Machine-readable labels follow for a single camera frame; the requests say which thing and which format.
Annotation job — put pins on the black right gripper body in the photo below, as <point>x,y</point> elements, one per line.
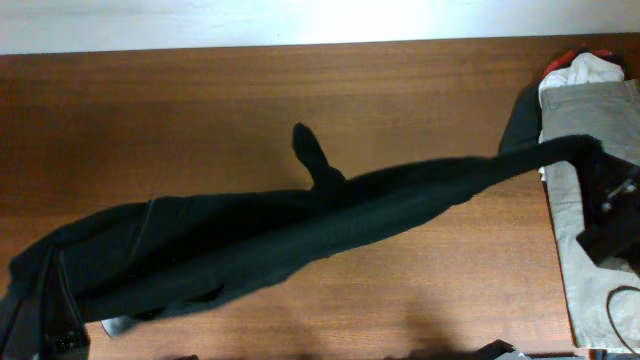
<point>616,233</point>

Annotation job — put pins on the black trousers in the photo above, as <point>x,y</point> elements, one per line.
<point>175,255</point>

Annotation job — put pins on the black garment in pile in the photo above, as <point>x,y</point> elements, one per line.
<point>525,122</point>

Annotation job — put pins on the grey folded trousers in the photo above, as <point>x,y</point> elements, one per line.
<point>603,304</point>

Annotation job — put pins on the red garment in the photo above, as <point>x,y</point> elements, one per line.
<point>566,59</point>

